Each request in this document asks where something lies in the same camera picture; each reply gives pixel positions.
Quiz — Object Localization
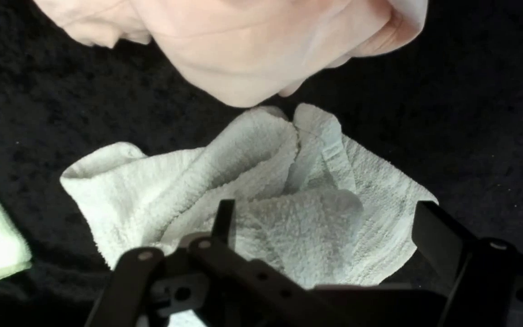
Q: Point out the white terry towel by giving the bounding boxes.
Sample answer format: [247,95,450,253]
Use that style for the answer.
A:
[58,102,439,291]

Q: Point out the black velvet table cover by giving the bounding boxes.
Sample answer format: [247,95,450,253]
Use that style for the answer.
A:
[0,0,523,327]

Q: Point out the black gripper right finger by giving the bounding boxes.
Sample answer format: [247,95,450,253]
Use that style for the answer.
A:
[410,201,479,295]

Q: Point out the peach cloth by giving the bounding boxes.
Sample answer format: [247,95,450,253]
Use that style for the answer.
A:
[31,0,430,110]

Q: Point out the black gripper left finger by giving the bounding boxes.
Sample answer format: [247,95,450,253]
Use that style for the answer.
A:
[212,199,236,250]

